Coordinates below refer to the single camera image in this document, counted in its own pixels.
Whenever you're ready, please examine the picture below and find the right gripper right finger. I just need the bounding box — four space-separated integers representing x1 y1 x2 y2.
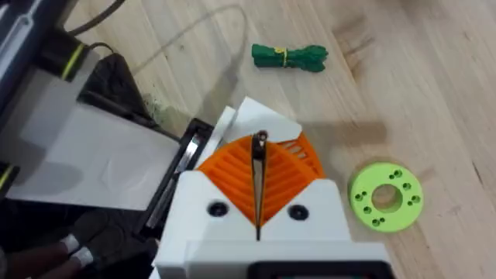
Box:
257 130 353 242

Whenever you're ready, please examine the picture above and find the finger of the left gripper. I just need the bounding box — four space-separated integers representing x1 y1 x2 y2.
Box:
195 105 238 170
222 96 326 180

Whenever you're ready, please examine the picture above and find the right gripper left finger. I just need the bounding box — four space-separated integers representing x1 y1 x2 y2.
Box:
149 130 260 279

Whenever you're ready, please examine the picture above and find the green toy vegetable bundle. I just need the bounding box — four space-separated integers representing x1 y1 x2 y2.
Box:
250 43 330 74

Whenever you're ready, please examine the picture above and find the green disc with holes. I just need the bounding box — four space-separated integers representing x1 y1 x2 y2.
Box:
347 161 425 234

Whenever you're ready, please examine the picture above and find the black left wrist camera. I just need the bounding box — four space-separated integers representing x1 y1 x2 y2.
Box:
77 52 158 129

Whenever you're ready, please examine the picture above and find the black cable with white tape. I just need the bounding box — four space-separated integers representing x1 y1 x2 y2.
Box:
36 246 97 279
0 232 83 278

